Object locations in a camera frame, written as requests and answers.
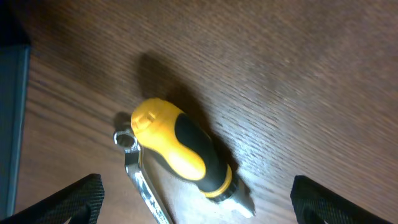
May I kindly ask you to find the dark green open box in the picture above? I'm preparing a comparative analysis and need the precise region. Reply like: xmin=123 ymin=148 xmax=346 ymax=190
xmin=1 ymin=1 xmax=30 ymax=219

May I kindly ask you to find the yellow black screwdriver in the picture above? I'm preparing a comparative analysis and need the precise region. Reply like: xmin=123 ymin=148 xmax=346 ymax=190
xmin=131 ymin=98 xmax=256 ymax=218

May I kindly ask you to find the silver combination wrench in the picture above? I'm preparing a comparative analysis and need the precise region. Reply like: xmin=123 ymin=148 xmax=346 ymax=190
xmin=113 ymin=128 xmax=174 ymax=224

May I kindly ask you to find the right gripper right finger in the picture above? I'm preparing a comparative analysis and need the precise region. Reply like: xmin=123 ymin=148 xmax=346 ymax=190
xmin=290 ymin=175 xmax=391 ymax=224

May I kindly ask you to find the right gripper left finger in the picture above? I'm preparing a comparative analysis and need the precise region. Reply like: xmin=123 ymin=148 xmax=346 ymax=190
xmin=1 ymin=174 xmax=104 ymax=224

